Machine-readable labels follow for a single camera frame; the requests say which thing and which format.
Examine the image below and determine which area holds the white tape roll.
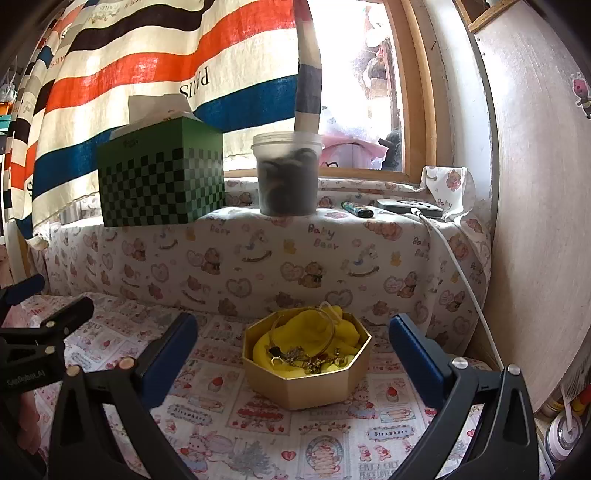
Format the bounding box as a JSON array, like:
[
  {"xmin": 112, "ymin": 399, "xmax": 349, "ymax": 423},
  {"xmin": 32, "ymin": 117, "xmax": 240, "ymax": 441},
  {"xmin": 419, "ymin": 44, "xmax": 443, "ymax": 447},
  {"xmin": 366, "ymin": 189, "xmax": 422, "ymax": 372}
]
[{"xmin": 546, "ymin": 410, "xmax": 588, "ymax": 464}]

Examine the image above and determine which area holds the pink pig sticker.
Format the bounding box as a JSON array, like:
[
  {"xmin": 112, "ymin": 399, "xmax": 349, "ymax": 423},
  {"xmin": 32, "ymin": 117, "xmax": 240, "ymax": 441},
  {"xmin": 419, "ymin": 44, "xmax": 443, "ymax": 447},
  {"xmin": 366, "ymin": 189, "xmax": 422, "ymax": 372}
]
[{"xmin": 570, "ymin": 71, "xmax": 591, "ymax": 121}]

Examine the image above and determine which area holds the translucent plastic tub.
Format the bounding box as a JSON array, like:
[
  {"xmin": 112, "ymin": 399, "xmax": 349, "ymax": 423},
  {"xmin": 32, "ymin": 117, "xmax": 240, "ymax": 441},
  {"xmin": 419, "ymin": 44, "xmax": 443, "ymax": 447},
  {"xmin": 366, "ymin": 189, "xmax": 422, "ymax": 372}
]
[{"xmin": 252, "ymin": 131, "xmax": 324, "ymax": 217}]

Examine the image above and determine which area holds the clear bangle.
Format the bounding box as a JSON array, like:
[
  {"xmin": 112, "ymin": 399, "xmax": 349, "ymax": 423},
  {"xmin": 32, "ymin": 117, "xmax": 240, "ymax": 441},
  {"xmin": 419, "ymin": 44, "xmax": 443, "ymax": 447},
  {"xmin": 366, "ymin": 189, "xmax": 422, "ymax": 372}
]
[{"xmin": 271, "ymin": 301, "xmax": 339, "ymax": 354}]

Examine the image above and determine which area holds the pale wooden cabinet side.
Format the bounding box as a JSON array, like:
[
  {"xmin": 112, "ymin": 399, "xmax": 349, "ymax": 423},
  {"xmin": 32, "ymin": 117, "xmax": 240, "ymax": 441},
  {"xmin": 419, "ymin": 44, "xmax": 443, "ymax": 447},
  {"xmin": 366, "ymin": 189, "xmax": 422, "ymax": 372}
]
[{"xmin": 455, "ymin": 0, "xmax": 591, "ymax": 412}]

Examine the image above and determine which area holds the gold octagonal jewelry box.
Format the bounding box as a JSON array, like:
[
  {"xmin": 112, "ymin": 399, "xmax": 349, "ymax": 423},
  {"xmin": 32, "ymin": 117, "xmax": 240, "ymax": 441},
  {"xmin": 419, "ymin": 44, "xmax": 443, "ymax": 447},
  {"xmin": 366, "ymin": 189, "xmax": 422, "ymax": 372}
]
[{"xmin": 241, "ymin": 310, "xmax": 373, "ymax": 411}]

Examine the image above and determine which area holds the bear print cloth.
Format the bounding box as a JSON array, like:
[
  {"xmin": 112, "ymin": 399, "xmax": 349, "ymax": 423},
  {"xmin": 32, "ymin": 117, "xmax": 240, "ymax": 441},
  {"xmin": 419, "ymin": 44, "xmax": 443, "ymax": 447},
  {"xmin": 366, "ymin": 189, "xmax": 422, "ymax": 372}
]
[{"xmin": 44, "ymin": 165, "xmax": 493, "ymax": 352}]

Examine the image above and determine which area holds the strawberry print cloth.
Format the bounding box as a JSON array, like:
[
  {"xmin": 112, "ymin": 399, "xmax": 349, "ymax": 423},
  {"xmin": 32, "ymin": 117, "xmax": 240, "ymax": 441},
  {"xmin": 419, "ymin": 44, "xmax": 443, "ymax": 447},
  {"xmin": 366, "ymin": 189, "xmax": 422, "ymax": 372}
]
[{"xmin": 9, "ymin": 291, "xmax": 556, "ymax": 480}]

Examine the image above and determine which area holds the yellow cloth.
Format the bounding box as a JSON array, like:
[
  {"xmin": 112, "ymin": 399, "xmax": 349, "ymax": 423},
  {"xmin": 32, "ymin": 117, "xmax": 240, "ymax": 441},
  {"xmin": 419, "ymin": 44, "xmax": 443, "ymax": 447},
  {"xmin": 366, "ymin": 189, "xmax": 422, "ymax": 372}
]
[{"xmin": 252, "ymin": 304, "xmax": 366, "ymax": 376}]

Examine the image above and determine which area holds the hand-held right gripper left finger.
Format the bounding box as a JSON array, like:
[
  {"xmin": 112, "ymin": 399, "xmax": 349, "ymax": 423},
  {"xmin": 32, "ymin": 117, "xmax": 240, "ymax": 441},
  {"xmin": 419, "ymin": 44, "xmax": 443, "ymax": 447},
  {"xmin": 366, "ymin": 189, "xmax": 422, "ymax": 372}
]
[{"xmin": 48, "ymin": 311, "xmax": 200, "ymax": 480}]

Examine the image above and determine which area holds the wooden window frame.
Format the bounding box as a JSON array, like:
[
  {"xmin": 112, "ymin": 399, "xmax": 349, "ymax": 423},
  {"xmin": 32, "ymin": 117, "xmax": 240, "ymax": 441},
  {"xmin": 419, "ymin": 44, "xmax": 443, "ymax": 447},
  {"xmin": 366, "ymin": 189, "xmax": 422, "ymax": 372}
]
[{"xmin": 224, "ymin": 0, "xmax": 438, "ymax": 185}]

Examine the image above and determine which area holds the grey power bank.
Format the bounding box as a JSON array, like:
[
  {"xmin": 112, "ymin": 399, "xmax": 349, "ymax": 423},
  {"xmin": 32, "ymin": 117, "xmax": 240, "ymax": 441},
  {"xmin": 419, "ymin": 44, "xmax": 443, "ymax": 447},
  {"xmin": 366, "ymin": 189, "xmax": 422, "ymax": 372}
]
[{"xmin": 375, "ymin": 198, "xmax": 445, "ymax": 218}]

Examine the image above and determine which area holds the striped curtain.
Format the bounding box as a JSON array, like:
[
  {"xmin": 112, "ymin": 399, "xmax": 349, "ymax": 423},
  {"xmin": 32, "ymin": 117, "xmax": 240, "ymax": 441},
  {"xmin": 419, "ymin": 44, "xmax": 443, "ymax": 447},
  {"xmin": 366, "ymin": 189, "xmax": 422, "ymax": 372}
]
[{"xmin": 0, "ymin": 0, "xmax": 324, "ymax": 241}]

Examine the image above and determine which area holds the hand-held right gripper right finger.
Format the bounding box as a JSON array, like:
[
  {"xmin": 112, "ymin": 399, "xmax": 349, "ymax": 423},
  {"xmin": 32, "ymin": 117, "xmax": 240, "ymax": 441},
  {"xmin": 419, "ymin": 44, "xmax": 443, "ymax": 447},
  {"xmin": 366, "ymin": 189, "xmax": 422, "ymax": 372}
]
[{"xmin": 389, "ymin": 313, "xmax": 542, "ymax": 480}]

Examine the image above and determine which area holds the white cable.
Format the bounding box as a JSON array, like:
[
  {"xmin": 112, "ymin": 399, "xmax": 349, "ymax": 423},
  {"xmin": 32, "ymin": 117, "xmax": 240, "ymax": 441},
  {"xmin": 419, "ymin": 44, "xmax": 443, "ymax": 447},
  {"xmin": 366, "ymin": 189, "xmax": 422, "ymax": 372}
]
[{"xmin": 410, "ymin": 207, "xmax": 507, "ymax": 371}]

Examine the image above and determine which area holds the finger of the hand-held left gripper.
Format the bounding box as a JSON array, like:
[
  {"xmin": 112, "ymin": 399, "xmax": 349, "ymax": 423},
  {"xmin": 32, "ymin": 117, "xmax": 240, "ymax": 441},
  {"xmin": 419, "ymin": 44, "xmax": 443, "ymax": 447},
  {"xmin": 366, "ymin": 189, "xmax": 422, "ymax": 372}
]
[
  {"xmin": 0, "ymin": 296, "xmax": 95, "ymax": 354},
  {"xmin": 0, "ymin": 274, "xmax": 46, "ymax": 306}
]

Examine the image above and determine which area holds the green checkered tissue box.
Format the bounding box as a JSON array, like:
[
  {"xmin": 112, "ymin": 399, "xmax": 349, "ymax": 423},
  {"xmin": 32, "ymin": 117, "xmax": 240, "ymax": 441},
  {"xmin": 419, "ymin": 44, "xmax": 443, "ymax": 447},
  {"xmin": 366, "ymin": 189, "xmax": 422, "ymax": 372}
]
[{"xmin": 96, "ymin": 116, "xmax": 227, "ymax": 228}]

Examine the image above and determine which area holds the pink cloth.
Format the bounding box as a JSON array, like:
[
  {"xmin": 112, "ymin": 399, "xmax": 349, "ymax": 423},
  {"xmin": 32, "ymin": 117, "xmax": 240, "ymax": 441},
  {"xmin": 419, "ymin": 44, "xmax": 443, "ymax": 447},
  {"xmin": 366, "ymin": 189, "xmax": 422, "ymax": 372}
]
[{"xmin": 321, "ymin": 131, "xmax": 389, "ymax": 169}]

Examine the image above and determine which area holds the silver chain bracelet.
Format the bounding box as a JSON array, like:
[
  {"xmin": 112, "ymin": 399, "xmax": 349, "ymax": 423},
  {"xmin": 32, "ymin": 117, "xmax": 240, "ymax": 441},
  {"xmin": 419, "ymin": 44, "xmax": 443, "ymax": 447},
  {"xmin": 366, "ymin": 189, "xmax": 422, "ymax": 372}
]
[{"xmin": 268, "ymin": 344, "xmax": 356, "ymax": 376}]

